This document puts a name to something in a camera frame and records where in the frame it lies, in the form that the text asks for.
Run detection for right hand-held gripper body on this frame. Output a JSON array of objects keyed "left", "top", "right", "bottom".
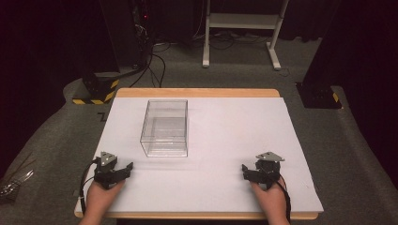
[{"left": 252, "top": 151, "right": 286, "bottom": 190}]

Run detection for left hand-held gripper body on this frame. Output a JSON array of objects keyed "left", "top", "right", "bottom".
[{"left": 93, "top": 151, "right": 126, "bottom": 190}]

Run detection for person's left hand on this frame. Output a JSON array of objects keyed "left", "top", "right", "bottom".
[{"left": 85, "top": 179, "right": 127, "bottom": 218}]

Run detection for person's right hand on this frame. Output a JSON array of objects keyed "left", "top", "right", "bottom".
[{"left": 250, "top": 180, "right": 289, "bottom": 218}]

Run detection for white table sheet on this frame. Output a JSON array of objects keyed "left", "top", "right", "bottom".
[{"left": 74, "top": 96, "right": 325, "bottom": 215}]

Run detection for clear plastic box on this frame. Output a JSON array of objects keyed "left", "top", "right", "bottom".
[{"left": 139, "top": 98, "right": 190, "bottom": 158}]

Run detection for black stand with striped base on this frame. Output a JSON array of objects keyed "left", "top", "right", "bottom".
[{"left": 71, "top": 0, "right": 121, "bottom": 106}]

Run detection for wooden table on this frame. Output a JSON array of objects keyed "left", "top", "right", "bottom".
[{"left": 73, "top": 87, "right": 320, "bottom": 220}]

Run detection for clear plastic wrap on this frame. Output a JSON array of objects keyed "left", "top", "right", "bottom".
[{"left": 0, "top": 152, "right": 36, "bottom": 202}]

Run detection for dark equipment with red light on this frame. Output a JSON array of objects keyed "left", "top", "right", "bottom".
[{"left": 130, "top": 0, "right": 158, "bottom": 68}]

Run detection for white metal stand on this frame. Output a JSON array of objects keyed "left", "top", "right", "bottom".
[{"left": 201, "top": 0, "right": 291, "bottom": 71}]

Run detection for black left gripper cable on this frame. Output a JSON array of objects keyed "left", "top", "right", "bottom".
[{"left": 79, "top": 157, "right": 101, "bottom": 218}]

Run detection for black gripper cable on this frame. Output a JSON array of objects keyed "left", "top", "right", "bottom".
[
  {"left": 277, "top": 175, "right": 293, "bottom": 225},
  {"left": 79, "top": 157, "right": 101, "bottom": 218}
]

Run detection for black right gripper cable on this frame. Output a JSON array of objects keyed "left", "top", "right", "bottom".
[{"left": 277, "top": 175, "right": 293, "bottom": 225}]

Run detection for black floor cables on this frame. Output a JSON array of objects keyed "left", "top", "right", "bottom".
[{"left": 129, "top": 41, "right": 172, "bottom": 89}]

